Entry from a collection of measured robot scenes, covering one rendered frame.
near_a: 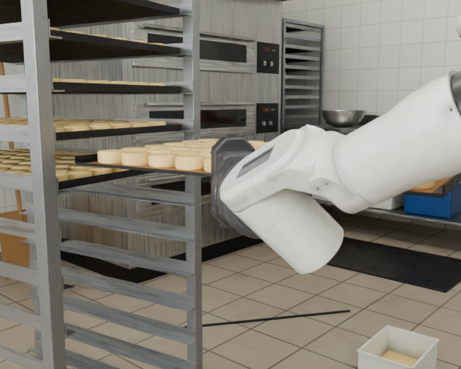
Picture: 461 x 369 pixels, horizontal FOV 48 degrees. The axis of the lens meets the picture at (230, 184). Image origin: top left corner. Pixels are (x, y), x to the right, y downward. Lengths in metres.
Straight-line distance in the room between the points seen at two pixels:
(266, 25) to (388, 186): 3.60
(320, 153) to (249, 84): 3.37
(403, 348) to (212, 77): 2.06
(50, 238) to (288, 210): 0.57
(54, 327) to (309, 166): 0.69
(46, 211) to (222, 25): 2.81
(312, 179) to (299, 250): 0.09
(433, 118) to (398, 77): 4.61
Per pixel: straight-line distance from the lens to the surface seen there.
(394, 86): 5.02
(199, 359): 1.45
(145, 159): 0.88
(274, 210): 0.49
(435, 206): 4.26
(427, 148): 0.40
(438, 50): 4.89
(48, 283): 0.99
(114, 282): 1.53
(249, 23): 3.84
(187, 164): 0.81
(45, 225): 0.96
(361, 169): 0.43
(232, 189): 0.48
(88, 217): 1.54
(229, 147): 0.68
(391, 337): 2.42
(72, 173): 1.07
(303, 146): 0.45
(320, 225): 0.51
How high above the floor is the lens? 1.11
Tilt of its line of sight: 9 degrees down
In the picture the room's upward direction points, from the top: straight up
